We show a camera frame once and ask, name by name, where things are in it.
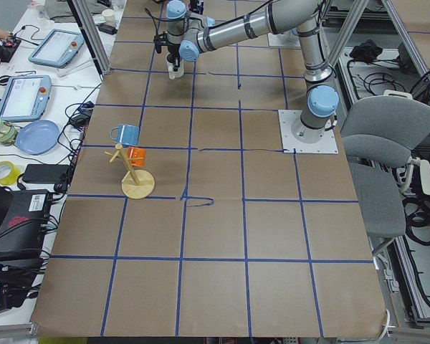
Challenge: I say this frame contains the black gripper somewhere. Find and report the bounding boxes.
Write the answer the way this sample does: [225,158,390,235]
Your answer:
[166,42,181,70]

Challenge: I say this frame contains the white mug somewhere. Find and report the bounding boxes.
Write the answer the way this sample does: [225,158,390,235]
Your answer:
[166,55,184,80]

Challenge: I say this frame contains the blue white milk carton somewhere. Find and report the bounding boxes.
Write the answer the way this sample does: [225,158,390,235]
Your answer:
[188,0,204,15]

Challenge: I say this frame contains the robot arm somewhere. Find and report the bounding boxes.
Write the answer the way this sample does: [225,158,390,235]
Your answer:
[154,1,334,130]

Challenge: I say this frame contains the white paper cup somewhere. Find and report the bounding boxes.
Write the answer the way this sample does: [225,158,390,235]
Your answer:
[101,9,116,27]

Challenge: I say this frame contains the blue mug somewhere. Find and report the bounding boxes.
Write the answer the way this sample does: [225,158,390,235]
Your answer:
[110,124,140,146]

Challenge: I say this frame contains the orange mug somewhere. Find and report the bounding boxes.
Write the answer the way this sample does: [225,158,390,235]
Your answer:
[127,146,146,167]

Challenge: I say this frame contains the upper teach pendant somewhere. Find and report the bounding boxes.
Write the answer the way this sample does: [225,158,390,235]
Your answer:
[28,29,85,68]

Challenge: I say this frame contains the teach pendant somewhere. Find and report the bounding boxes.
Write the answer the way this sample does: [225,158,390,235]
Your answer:
[0,75,52,123]
[28,29,85,68]

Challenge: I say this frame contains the wooden mug tree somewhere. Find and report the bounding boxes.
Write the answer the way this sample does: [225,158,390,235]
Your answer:
[105,143,155,199]

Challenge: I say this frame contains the lower teach pendant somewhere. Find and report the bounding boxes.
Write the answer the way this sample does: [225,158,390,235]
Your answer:
[0,75,52,123]

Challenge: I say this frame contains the blue plate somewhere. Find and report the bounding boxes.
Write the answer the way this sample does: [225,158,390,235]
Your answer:
[15,120,60,155]

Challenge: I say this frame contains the black power adapter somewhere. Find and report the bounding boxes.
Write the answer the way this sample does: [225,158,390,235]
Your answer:
[22,164,69,184]

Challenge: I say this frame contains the green tape rolls stack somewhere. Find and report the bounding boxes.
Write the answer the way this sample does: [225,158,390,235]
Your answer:
[0,118,18,145]

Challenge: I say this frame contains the yellow tape roll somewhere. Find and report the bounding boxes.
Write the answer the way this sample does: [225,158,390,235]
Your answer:
[0,161,21,186]

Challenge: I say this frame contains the grey office chair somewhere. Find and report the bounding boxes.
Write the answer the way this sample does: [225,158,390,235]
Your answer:
[341,95,430,255]

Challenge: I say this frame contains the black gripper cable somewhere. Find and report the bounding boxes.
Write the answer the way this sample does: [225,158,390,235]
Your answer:
[143,6,170,54]

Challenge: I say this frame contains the aluminium frame post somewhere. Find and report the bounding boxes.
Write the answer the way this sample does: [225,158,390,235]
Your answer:
[67,0,111,76]

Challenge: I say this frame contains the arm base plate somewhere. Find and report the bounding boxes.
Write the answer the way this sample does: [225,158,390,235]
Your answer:
[267,31,300,49]
[278,110,338,154]

